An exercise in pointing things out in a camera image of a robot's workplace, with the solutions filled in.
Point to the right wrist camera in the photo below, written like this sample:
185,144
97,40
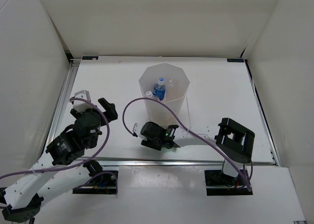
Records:
136,131

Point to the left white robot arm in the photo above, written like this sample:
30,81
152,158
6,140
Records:
56,171

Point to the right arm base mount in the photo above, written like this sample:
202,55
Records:
219,184

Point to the white octagonal plastic bin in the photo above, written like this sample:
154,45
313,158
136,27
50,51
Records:
174,97

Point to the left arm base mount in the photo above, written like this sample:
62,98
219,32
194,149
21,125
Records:
104,184

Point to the clear bottle white label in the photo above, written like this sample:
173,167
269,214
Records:
149,94

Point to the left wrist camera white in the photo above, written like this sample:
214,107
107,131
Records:
81,106

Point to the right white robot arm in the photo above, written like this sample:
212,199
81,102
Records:
233,139

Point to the aluminium front rail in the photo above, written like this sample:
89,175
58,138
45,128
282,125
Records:
137,162

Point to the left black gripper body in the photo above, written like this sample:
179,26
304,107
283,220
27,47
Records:
93,143

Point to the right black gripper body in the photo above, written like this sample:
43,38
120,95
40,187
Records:
154,144

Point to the blue label Pocari bottle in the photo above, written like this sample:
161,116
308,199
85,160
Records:
159,89

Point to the left aluminium frame rail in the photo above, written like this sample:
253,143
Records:
40,89

